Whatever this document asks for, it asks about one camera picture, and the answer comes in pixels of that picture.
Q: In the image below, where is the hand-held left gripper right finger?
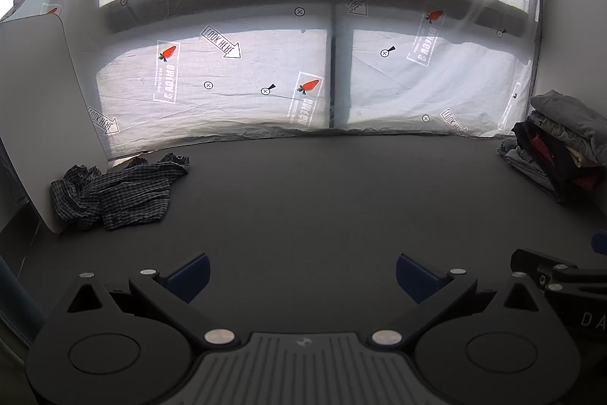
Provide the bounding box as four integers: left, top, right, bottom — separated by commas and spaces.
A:
367, 252, 546, 351

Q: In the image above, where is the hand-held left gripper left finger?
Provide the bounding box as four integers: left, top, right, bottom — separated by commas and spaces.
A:
61, 252, 240, 351

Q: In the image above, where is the blue plaid shirt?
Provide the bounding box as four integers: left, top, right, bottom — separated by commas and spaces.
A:
50, 153, 190, 231

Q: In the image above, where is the stack of folded clothes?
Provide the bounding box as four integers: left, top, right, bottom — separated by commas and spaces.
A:
512, 120, 607, 203

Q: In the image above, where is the cream folded garment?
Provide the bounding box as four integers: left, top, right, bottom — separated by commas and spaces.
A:
568, 146, 599, 169

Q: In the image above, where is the light blue-grey folded garment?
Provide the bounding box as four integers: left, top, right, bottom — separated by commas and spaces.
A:
497, 137, 565, 200

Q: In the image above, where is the red folded garment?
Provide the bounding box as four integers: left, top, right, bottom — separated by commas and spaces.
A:
530, 134, 607, 192

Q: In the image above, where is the cartoon print folded garment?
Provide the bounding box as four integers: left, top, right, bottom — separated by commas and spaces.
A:
528, 111, 596, 150

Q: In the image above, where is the grey folded garment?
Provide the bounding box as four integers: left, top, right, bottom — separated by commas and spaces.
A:
530, 90, 607, 160

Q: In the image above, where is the white board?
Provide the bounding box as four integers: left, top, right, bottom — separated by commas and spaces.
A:
0, 13, 111, 237

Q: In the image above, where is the white printed sheet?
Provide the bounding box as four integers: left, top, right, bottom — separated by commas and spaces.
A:
9, 0, 544, 160

